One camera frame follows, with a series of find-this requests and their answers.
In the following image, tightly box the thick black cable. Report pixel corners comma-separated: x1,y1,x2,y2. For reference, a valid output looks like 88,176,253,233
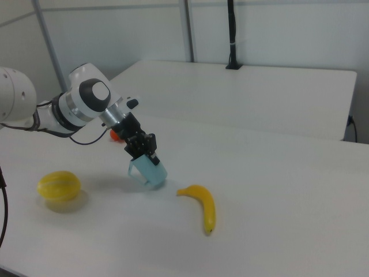
0,163,10,249

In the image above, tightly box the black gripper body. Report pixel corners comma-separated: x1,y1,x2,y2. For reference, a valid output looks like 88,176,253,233
112,112,158,160

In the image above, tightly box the yellow striped melon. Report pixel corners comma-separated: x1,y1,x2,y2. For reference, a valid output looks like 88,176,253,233
36,170,81,202

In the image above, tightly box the grey partition post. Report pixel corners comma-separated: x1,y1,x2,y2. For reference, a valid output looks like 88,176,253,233
32,0,66,89
183,0,198,63

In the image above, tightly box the light blue faceted mug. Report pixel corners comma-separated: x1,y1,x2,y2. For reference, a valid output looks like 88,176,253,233
127,154,168,190

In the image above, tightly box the white adjacent table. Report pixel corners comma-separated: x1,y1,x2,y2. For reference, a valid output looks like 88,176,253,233
109,59,359,142

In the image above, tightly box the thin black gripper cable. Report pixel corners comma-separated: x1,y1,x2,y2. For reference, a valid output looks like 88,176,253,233
68,123,108,145

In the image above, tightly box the black hanging table cable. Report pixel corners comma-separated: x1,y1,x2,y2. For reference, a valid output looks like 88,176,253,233
348,114,359,143

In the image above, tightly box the yellow banana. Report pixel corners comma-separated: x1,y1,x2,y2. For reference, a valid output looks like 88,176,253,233
176,184,217,237

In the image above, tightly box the black camera pole with clamp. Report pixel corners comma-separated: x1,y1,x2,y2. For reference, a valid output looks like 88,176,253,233
225,0,243,71

